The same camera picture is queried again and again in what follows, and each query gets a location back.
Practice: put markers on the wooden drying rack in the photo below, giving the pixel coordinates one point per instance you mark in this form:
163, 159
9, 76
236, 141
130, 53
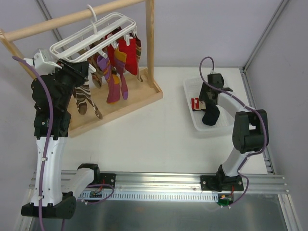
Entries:
140, 94

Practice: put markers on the brown white striped sock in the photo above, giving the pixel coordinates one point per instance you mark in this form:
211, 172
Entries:
82, 96

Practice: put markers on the red white striped sock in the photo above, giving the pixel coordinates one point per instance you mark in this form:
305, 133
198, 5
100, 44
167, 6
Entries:
198, 105

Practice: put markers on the purple striped sock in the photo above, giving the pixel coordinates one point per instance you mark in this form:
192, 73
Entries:
111, 79

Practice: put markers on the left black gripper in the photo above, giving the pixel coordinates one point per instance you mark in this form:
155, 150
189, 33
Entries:
77, 70

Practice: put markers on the white plastic clip hanger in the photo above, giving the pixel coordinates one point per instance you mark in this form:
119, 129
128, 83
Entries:
103, 32

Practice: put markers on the aluminium mounting rail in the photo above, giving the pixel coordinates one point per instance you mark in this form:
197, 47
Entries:
174, 187

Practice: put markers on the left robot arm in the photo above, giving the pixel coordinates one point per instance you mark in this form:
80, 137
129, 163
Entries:
52, 94

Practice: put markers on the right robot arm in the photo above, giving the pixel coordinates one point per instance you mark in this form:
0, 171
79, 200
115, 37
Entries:
249, 136

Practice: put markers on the dark navy sock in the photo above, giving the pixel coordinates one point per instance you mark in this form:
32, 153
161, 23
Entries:
211, 115

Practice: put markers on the beige argyle sock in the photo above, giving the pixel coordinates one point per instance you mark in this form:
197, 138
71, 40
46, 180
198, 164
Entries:
97, 74

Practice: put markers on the white plastic basket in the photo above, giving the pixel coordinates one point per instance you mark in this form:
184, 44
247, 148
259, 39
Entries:
224, 125

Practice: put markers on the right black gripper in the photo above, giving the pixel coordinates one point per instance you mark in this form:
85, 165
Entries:
207, 96

